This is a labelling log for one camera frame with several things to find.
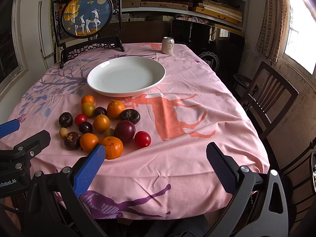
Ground pink printed tablecloth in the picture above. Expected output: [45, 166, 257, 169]
[1, 43, 269, 219]

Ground tan longan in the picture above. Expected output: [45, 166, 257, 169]
[59, 127, 69, 139]

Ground large dark red plum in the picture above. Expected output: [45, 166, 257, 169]
[114, 120, 135, 143]

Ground smooth orange fruit front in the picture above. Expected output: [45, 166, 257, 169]
[80, 133, 99, 152]

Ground red cherry tomato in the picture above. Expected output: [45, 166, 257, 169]
[134, 131, 151, 149]
[74, 113, 87, 126]

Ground smooth orange kumquat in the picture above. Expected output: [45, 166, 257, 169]
[93, 114, 110, 133]

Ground small green-brown longan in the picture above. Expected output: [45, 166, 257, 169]
[104, 128, 115, 137]

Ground large mandarin orange front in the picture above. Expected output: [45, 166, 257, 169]
[99, 136, 124, 160]

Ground round deer screen ornament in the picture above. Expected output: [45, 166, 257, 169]
[51, 0, 125, 69]

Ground small mandarin top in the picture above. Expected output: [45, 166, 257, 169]
[81, 95, 95, 104]

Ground white drink can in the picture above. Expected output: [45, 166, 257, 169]
[161, 37, 175, 55]

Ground yellow-orange kumquat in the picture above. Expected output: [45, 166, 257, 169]
[81, 102, 95, 118]

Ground mandarin orange with stem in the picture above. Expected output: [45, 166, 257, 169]
[107, 100, 125, 119]

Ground dark wooden chair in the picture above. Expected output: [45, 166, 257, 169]
[239, 60, 299, 141]

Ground striped curtain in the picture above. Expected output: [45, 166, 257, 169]
[256, 0, 289, 64]

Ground white oval plate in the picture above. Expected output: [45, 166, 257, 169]
[87, 56, 166, 98]

